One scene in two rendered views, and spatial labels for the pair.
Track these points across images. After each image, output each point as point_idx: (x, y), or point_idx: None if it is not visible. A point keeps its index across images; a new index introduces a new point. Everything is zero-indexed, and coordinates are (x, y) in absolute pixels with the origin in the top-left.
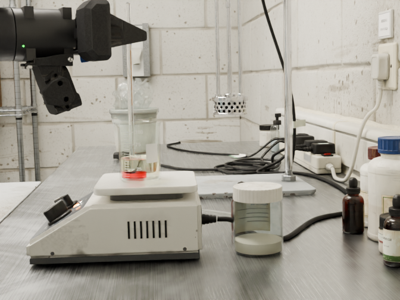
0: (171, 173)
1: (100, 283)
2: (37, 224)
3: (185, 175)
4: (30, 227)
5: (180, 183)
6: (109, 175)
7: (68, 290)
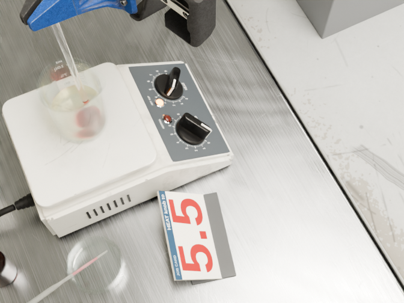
0: (61, 177)
1: (91, 55)
2: (305, 234)
3: (36, 167)
4: (299, 213)
5: (23, 109)
6: (140, 140)
7: (109, 33)
